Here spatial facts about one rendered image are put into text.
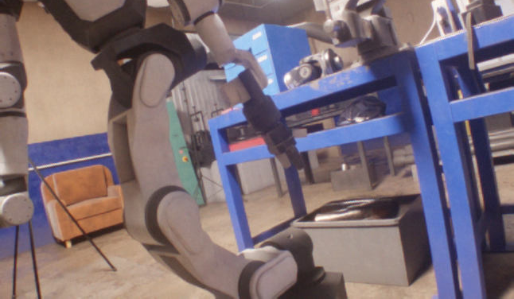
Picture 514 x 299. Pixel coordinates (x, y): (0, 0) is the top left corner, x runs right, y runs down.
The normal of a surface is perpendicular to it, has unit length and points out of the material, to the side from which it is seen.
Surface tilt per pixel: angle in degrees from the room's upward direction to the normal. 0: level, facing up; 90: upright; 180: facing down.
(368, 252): 90
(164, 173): 90
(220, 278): 90
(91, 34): 143
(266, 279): 90
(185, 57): 111
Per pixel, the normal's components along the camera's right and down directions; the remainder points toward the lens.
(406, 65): -0.68, 0.14
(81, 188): 0.70, 0.00
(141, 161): 0.76, -0.19
